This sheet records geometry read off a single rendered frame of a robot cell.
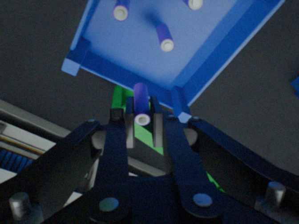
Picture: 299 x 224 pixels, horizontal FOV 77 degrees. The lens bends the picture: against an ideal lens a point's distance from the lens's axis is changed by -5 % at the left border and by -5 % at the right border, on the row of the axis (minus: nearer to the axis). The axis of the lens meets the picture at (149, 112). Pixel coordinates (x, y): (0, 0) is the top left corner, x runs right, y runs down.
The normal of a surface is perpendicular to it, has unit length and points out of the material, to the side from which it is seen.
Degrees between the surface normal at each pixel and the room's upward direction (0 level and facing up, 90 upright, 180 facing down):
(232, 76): 0
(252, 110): 0
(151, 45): 0
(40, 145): 60
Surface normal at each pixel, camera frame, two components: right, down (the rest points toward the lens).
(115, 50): 0.05, 0.65
